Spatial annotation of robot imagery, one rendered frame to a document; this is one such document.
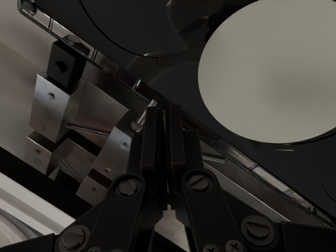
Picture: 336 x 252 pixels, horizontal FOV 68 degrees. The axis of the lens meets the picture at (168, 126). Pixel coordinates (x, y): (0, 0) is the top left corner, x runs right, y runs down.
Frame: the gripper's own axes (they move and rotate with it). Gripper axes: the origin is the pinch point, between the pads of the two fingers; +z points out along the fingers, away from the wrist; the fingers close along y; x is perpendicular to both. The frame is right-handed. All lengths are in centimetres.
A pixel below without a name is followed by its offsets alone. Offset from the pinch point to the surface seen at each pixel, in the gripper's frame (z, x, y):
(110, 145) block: 10.0, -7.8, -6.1
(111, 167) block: 10.2, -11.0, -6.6
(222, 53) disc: 7.2, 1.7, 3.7
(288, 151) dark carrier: 5.5, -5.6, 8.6
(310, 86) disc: 5.4, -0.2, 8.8
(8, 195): 9.5, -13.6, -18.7
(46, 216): 8.1, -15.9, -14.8
